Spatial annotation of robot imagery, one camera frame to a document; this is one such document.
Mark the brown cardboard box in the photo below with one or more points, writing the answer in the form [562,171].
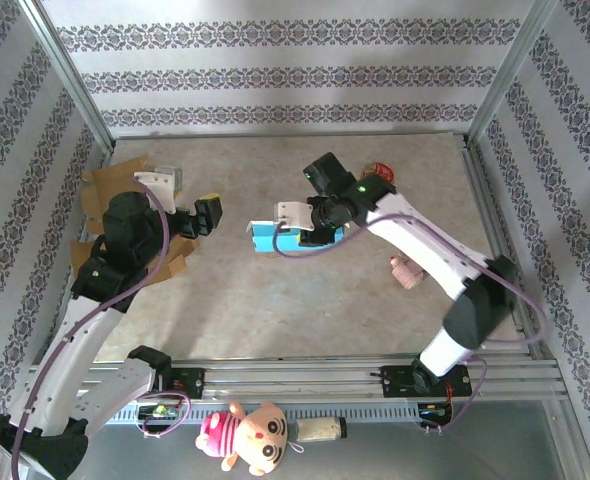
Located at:
[105,180]

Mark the white and blue paper box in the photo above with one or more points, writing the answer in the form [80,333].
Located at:
[267,240]

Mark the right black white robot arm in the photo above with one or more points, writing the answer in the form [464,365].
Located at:
[425,250]

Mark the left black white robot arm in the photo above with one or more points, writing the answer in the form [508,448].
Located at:
[75,350]

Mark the round red gold tin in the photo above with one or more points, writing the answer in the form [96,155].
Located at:
[382,171]

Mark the small pink plush toy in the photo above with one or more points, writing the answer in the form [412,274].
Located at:
[407,275]

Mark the small circuit board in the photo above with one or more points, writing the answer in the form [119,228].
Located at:
[432,411]
[159,411]

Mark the plush doll with pink stripes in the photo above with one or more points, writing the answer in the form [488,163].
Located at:
[255,435]

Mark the small beige cylinder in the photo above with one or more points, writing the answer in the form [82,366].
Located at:
[317,430]

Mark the grey metal shelf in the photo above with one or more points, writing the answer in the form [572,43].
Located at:
[425,460]

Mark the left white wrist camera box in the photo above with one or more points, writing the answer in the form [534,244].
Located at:
[155,185]

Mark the aluminium side rail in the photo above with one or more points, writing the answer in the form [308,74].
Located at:
[62,305]
[484,190]

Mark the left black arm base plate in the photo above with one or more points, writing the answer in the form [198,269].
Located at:
[190,382]

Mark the aluminium frame post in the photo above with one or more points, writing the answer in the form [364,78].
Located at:
[506,75]
[69,75]

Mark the aluminium front mounting rail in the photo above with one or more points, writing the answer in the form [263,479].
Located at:
[295,380]

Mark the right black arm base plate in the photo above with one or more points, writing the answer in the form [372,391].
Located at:
[395,382]

